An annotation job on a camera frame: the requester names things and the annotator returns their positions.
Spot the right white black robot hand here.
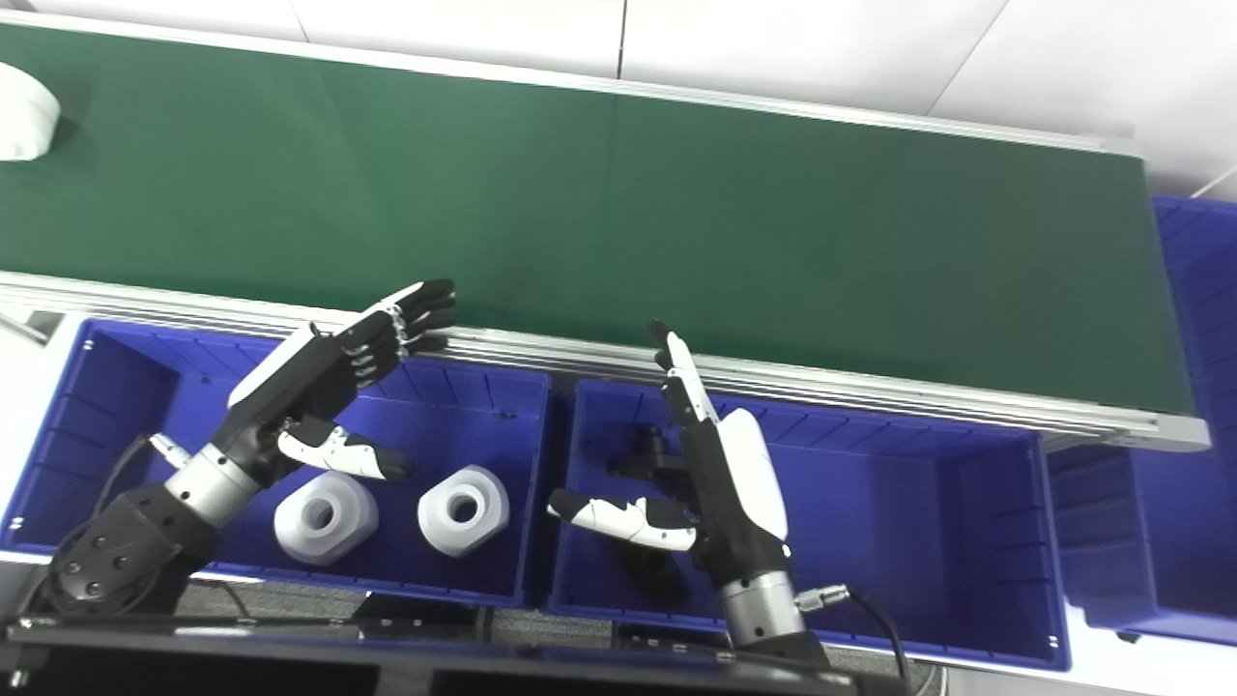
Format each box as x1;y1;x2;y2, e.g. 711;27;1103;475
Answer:
547;321;792;587

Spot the black robot torso bar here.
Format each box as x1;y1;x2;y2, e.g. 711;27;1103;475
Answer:
0;614;909;696

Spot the green conveyor belt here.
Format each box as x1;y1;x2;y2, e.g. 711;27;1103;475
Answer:
0;21;1199;419
0;8;1212;453

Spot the black plastic part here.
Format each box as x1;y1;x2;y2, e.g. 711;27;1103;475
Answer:
607;423;693;486

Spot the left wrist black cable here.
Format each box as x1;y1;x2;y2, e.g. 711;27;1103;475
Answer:
48;432;192;571

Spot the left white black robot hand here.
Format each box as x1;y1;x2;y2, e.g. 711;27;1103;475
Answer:
211;278;458;484

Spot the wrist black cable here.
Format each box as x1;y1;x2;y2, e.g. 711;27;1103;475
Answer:
794;584;914;689
48;432;192;571

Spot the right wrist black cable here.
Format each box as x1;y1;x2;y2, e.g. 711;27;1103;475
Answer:
794;584;914;689

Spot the white plastic ring part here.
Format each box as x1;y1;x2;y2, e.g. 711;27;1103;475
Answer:
273;471;380;566
0;62;61;161
417;465;510;559

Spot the blue plastic bin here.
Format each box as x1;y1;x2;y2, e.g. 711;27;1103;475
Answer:
1049;196;1237;647
544;377;1072;673
0;317;554;610

